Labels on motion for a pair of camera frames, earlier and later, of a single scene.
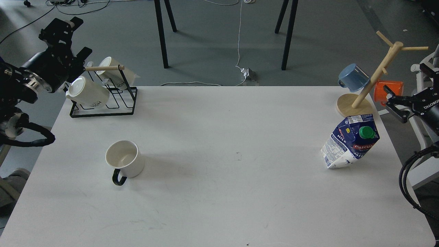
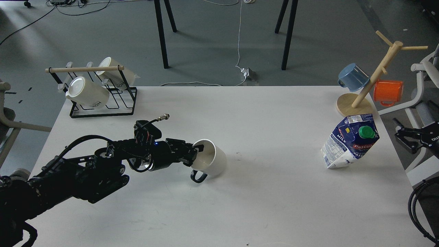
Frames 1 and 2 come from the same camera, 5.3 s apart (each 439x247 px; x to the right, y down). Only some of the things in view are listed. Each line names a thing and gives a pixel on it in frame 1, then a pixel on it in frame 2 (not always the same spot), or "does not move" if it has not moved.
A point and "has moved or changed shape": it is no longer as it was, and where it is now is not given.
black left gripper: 57,64 -> 170,150
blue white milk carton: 350,141 does not move
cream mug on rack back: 115,77 does not move
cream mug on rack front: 87,93 does not move
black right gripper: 425,103 -> 429,134
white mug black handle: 125,155 has moved or changed shape
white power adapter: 246,72 does not move
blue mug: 351,77 does not move
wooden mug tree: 356,104 does not move
